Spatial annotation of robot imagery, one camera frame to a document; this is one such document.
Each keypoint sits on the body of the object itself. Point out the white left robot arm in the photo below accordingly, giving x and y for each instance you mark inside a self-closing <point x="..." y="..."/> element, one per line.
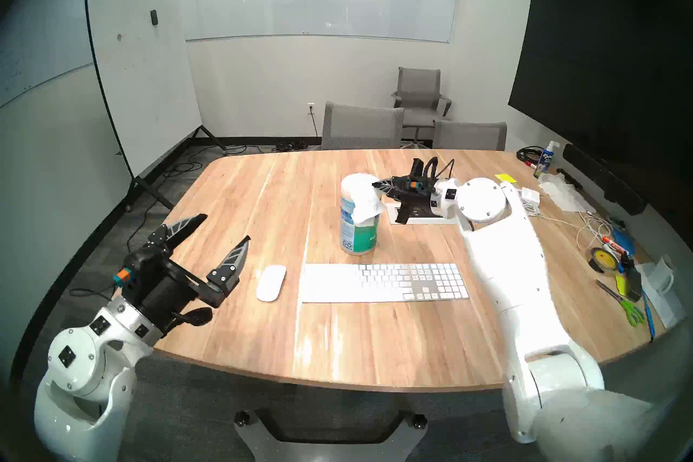
<point x="81" y="358"/>

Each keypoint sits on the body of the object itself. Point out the black video conference bar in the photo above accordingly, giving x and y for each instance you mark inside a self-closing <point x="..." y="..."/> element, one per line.
<point x="601" y="177"/>

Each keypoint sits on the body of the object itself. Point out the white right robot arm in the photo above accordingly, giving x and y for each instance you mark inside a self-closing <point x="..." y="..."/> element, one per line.
<point x="514" y="271"/>

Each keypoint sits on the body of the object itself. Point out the black wall television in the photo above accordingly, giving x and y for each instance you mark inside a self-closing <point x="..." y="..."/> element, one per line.
<point x="595" y="60"/>

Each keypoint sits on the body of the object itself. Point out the grey office armchair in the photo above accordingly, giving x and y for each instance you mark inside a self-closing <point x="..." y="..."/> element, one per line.
<point x="419" y="90"/>

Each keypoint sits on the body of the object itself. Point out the white disinfecting wipe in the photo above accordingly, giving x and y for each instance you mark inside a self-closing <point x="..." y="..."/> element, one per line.
<point x="368" y="204"/>

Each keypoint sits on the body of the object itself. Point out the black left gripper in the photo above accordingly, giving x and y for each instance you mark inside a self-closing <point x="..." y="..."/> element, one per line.
<point x="157" y="287"/>

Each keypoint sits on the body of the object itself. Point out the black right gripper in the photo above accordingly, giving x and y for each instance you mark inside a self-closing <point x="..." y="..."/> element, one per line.
<point x="419" y="195"/>

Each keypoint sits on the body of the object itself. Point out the grey mesh office chair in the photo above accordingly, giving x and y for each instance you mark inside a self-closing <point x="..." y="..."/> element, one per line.
<point x="361" y="126"/>

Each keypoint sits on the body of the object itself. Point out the white computer mouse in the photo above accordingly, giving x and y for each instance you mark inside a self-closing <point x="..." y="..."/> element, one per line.
<point x="270" y="283"/>

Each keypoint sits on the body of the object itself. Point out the white paper sheet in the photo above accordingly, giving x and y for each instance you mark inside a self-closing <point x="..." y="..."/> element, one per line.
<point x="663" y="312"/>

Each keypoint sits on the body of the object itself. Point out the disinfecting wipes canister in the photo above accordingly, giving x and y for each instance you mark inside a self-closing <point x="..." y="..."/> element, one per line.
<point x="357" y="239"/>

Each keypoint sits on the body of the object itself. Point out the black block eraser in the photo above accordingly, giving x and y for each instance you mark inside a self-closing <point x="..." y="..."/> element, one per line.
<point x="633" y="285"/>

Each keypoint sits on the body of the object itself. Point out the white keyboard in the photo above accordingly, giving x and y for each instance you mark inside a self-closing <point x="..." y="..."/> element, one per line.
<point x="379" y="282"/>

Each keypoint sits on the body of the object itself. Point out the small blue object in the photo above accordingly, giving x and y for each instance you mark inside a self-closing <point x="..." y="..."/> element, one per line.
<point x="623" y="240"/>

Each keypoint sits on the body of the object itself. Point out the crumpled white tissue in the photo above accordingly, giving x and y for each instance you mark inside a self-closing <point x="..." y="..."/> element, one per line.
<point x="566" y="195"/>

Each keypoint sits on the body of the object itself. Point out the white power adapter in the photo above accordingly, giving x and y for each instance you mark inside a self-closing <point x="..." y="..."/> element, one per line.
<point x="530" y="195"/>

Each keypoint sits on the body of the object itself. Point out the yellow black tape roll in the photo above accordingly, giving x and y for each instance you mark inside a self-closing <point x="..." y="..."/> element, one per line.
<point x="605" y="258"/>

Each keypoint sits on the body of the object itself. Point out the whiteboard cleaner spray bottle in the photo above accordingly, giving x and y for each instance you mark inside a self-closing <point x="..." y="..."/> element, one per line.
<point x="544" y="163"/>

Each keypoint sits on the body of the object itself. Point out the rolling whiteboard on stand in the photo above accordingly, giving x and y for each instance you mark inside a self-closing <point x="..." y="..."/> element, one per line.
<point x="141" y="66"/>

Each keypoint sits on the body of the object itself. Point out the blue pen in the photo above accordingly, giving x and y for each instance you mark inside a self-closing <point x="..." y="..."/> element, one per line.
<point x="648" y="315"/>

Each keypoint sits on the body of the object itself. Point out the table power outlet box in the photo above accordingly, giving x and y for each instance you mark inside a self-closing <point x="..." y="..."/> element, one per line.
<point x="427" y="220"/>

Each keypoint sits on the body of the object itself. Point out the white mug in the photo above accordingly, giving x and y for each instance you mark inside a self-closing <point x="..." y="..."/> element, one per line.
<point x="659" y="276"/>

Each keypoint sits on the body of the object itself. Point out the white orange marker pen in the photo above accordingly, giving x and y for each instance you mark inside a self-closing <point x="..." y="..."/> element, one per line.
<point x="612" y="243"/>

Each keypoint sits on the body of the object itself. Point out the yellow sticky note pad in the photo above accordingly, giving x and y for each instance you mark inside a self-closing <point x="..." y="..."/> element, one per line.
<point x="505" y="178"/>

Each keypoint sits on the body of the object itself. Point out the wall whiteboard with handwriting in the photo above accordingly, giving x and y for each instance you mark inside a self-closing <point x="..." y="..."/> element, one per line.
<point x="43" y="44"/>

